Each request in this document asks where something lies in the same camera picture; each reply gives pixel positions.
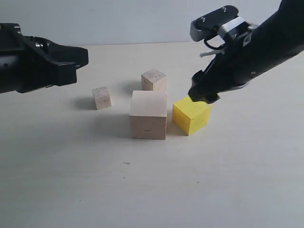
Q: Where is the medium plain wooden cube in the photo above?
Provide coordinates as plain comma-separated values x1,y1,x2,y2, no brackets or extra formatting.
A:
141,69,167,91

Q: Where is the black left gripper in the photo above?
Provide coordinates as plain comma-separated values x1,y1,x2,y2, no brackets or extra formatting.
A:
0,23,89,94

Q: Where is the large light wooden cube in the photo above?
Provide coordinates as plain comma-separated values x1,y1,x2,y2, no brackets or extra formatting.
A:
129,90,167,140

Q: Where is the small wooden cube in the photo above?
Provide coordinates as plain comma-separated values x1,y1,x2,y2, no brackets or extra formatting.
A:
92,86,112,110

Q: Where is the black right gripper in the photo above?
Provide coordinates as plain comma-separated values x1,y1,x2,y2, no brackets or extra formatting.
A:
188,0,304,104

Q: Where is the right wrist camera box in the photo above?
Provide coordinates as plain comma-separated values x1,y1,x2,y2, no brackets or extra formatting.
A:
190,5,249,42

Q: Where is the yellow painted wooden cube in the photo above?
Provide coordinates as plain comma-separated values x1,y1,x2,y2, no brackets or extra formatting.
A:
172,96,210,135

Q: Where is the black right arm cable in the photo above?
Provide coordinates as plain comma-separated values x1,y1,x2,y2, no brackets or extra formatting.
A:
203,35,226,51

